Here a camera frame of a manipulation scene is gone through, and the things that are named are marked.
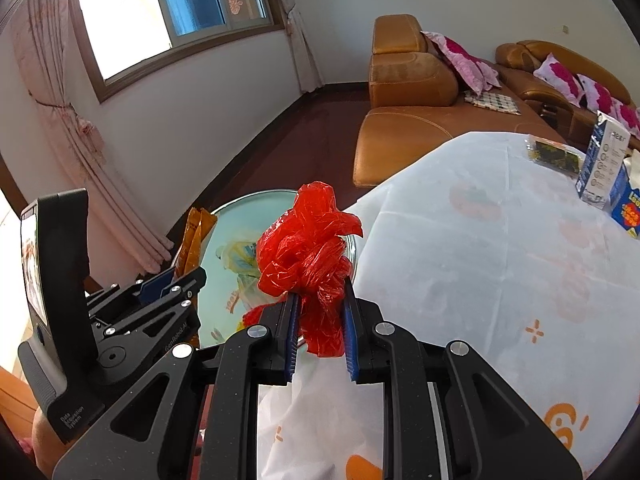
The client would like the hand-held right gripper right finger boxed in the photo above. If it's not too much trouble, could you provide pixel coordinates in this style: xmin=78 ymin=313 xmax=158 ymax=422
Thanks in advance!
xmin=342 ymin=280 xmax=583 ymax=480

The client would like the clear plain plastic bag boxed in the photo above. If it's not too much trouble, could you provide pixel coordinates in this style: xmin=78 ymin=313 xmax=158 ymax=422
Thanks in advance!
xmin=237 ymin=272 xmax=281 ymax=311

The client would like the window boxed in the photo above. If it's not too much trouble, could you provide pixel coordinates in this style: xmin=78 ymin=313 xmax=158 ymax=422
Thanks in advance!
xmin=75 ymin=0 xmax=288 ymax=103

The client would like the person's left forearm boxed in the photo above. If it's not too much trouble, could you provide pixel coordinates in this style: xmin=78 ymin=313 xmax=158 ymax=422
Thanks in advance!
xmin=31 ymin=405 xmax=68 ymax=478

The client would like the orange leather chaise sofa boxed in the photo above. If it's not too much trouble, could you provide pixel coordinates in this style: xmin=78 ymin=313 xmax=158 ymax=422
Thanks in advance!
xmin=352 ymin=14 xmax=568 ymax=191

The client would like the pink flowered pillow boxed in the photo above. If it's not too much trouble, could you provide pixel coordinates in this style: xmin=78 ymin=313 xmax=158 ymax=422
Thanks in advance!
xmin=532 ymin=52 xmax=586 ymax=106
xmin=421 ymin=30 xmax=501 ymax=97
xmin=575 ymin=74 xmax=613 ymax=113
xmin=607 ymin=97 xmax=640 ymax=136

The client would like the blue milk carton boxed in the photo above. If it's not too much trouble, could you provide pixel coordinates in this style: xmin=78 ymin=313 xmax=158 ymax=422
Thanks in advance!
xmin=610 ymin=157 xmax=640 ymax=239

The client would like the tall white carton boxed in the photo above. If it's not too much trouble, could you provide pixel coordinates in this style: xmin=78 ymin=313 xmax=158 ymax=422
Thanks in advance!
xmin=574 ymin=110 xmax=632 ymax=207

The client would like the narrow pink curtain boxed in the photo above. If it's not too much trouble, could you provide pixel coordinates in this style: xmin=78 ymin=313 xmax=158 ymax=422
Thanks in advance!
xmin=272 ymin=0 xmax=326 ymax=92

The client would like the orange leather long sofa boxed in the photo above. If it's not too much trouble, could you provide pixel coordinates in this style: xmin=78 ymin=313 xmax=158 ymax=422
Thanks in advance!
xmin=495 ymin=40 xmax=640 ymax=151

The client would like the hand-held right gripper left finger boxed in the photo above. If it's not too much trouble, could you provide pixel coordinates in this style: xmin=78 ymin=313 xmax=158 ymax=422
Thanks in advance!
xmin=56 ymin=292 xmax=301 ymax=480

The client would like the light blue trash bin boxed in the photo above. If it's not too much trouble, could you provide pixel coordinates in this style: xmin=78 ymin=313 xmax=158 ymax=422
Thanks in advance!
xmin=197 ymin=188 xmax=361 ymax=351

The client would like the green snack packet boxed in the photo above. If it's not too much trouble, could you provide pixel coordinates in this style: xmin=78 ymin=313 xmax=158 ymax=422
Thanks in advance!
xmin=524 ymin=140 xmax=581 ymax=173

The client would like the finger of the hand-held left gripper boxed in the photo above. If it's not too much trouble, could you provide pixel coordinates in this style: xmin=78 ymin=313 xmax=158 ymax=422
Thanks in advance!
xmin=87 ymin=267 xmax=176 ymax=318
xmin=95 ymin=266 xmax=208 ymax=357

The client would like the large pink curtain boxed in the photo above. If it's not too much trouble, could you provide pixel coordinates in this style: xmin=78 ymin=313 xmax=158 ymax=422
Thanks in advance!
xmin=0 ymin=0 xmax=176 ymax=276

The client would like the red plastic bag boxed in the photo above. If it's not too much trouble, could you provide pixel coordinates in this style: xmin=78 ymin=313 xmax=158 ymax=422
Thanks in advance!
xmin=243 ymin=305 xmax=273 ymax=328
xmin=256 ymin=180 xmax=363 ymax=358

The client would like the checked cloth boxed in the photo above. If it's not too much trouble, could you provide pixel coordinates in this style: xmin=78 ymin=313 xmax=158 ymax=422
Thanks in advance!
xmin=462 ymin=91 xmax=521 ymax=116

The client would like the white orange printed tablecloth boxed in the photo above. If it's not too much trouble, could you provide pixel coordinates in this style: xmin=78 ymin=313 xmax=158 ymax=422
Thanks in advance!
xmin=255 ymin=131 xmax=640 ymax=480

